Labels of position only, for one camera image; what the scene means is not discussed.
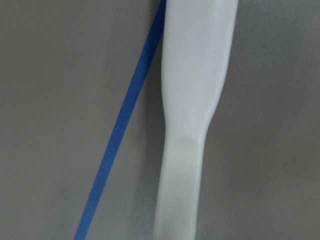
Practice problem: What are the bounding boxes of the blue tape line lengthwise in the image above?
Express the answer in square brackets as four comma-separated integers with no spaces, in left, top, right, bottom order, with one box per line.
[73,0,167,240]

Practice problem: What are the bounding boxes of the beige hand brush black bristles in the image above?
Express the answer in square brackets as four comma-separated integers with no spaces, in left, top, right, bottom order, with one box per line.
[152,0,238,240]

